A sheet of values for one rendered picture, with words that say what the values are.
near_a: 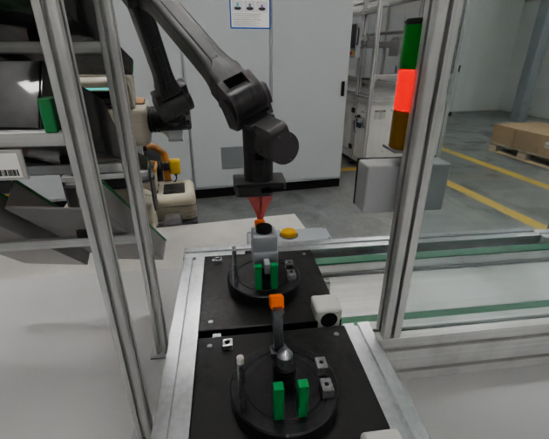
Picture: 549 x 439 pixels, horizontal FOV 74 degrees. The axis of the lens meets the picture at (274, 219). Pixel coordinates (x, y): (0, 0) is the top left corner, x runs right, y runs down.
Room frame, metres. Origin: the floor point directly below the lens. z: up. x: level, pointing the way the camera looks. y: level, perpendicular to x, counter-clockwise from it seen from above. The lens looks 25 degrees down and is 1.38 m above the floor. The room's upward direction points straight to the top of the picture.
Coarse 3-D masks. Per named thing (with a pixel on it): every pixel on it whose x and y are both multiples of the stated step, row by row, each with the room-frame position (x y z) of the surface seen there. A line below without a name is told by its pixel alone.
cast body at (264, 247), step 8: (264, 224) 0.59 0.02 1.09; (256, 232) 0.58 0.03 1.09; (264, 232) 0.57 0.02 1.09; (272, 232) 0.58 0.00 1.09; (256, 240) 0.56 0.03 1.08; (264, 240) 0.56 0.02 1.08; (272, 240) 0.56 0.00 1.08; (256, 248) 0.56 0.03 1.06; (264, 248) 0.56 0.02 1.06; (272, 248) 0.56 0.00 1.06; (256, 256) 0.55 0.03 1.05; (264, 256) 0.56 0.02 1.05; (272, 256) 0.56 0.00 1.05; (264, 264) 0.54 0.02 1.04
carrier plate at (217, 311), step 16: (208, 256) 0.69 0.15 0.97; (224, 256) 0.69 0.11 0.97; (240, 256) 0.69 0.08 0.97; (288, 256) 0.69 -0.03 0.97; (304, 256) 0.69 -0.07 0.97; (208, 272) 0.63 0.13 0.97; (224, 272) 0.63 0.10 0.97; (304, 272) 0.63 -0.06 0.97; (320, 272) 0.63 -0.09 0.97; (208, 288) 0.57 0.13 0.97; (224, 288) 0.57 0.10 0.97; (304, 288) 0.57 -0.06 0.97; (320, 288) 0.57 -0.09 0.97; (208, 304) 0.52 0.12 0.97; (224, 304) 0.52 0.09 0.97; (240, 304) 0.52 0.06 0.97; (288, 304) 0.52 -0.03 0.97; (304, 304) 0.52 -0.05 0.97; (208, 320) 0.48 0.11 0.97; (224, 320) 0.48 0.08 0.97; (240, 320) 0.48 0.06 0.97; (256, 320) 0.48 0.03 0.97; (288, 320) 0.48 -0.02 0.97; (304, 320) 0.48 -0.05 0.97; (208, 336) 0.46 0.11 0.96
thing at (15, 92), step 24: (0, 72) 0.40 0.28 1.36; (24, 72) 0.40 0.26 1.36; (0, 96) 0.39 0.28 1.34; (24, 96) 0.39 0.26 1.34; (48, 96) 0.40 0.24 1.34; (96, 96) 0.50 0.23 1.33; (0, 120) 0.38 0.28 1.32; (24, 120) 0.38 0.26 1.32; (96, 120) 0.49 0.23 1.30; (96, 144) 0.47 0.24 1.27; (144, 168) 0.61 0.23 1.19
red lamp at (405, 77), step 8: (400, 72) 0.49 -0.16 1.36; (408, 72) 0.48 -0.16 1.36; (400, 80) 0.49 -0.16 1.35; (408, 80) 0.48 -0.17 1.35; (400, 88) 0.49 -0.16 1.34; (408, 88) 0.48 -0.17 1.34; (400, 96) 0.48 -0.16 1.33; (408, 96) 0.48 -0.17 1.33; (400, 104) 0.48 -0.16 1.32; (408, 104) 0.48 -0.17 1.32
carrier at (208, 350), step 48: (240, 336) 0.44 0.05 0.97; (288, 336) 0.44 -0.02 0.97; (336, 336) 0.44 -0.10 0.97; (240, 384) 0.29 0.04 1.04; (288, 384) 0.32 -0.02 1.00; (336, 384) 0.33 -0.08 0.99; (192, 432) 0.28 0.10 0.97; (240, 432) 0.28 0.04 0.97; (288, 432) 0.27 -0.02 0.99; (336, 432) 0.28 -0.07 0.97; (384, 432) 0.27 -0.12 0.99
